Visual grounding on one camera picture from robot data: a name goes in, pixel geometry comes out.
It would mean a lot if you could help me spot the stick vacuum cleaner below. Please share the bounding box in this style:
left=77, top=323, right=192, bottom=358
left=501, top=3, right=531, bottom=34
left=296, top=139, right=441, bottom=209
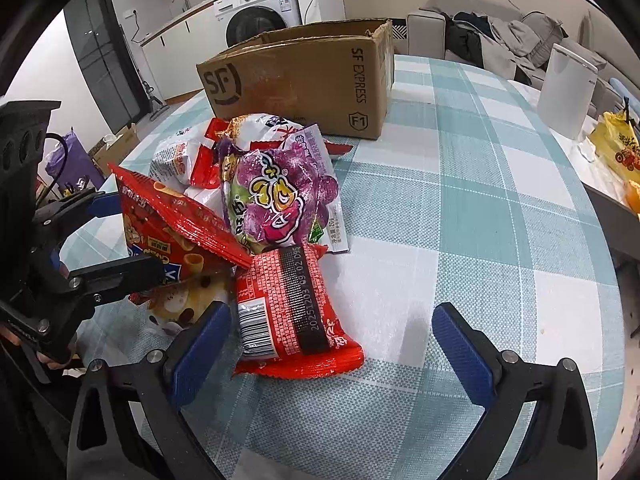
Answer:
left=142, top=80, right=168, bottom=122

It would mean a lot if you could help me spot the person's left hand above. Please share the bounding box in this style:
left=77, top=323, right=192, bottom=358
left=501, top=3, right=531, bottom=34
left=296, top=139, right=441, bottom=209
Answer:
left=34, top=350, right=66, bottom=372

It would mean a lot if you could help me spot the brown cardboard box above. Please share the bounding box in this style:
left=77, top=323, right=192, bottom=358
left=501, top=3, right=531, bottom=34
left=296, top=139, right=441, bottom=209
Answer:
left=196, top=18, right=396, bottom=141

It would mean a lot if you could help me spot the purple grape candy packet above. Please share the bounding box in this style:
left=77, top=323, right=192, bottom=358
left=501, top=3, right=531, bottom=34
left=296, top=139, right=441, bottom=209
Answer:
left=215, top=124, right=351, bottom=256

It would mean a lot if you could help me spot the pile of clothes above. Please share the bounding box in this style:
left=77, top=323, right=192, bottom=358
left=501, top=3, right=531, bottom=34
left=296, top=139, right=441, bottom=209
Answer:
left=445, top=10, right=568, bottom=86

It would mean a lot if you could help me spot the small printed cardboard box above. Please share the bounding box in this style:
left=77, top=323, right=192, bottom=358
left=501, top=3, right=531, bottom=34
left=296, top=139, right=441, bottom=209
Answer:
left=90, top=122, right=141, bottom=176

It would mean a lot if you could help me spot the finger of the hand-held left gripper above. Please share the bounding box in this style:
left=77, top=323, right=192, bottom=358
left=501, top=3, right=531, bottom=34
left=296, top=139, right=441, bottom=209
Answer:
left=32, top=192, right=124, bottom=234
left=67, top=253, right=166, bottom=305

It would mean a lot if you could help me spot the white red snack packet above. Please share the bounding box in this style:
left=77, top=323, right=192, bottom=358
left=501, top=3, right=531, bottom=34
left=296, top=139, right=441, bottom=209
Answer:
left=151, top=117, right=226, bottom=216

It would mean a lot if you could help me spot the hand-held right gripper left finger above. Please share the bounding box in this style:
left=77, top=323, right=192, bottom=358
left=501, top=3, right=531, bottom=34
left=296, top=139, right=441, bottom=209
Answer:
left=67, top=300, right=236, bottom=480

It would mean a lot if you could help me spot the white washing machine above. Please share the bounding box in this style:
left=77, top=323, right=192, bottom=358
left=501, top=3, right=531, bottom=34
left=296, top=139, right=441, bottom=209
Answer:
left=212, top=0, right=303, bottom=48

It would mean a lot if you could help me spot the grey sofa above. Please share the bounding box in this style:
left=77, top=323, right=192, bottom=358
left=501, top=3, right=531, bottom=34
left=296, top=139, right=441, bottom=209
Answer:
left=406, top=0, right=640, bottom=116

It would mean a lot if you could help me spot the black glass door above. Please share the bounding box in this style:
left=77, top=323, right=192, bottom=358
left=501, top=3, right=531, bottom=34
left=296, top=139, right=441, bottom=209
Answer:
left=62, top=0, right=146, bottom=133

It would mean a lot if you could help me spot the yellow plastic bag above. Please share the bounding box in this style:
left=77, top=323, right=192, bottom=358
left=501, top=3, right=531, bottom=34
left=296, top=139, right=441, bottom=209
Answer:
left=587, top=110, right=640, bottom=211

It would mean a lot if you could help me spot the purple bag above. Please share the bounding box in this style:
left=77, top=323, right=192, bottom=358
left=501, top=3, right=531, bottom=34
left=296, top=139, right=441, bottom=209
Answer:
left=44, top=130, right=103, bottom=193

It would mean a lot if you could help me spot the teal white checkered tablecloth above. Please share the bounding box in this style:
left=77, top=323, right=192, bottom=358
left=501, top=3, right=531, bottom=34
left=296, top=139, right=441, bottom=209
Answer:
left=60, top=55, right=626, bottom=480

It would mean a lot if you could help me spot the red barcode snack packet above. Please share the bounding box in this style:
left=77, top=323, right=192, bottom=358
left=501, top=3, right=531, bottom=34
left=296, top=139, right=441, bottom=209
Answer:
left=232, top=242, right=365, bottom=377

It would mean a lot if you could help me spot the white kitchen counter cabinet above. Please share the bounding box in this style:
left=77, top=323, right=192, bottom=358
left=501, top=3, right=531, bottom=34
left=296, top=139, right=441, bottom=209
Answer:
left=140, top=0, right=233, bottom=105

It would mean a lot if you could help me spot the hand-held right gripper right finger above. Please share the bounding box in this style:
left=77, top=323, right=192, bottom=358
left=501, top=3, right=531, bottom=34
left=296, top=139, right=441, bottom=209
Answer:
left=431, top=302, right=598, bottom=480

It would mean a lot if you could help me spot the red cone snack packet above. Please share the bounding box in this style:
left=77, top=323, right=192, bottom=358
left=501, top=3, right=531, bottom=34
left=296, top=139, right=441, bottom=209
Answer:
left=107, top=162, right=256, bottom=306

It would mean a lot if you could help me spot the white trash bin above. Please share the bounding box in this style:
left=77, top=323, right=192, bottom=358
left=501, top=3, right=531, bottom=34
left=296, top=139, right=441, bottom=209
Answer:
left=537, top=43, right=608, bottom=141

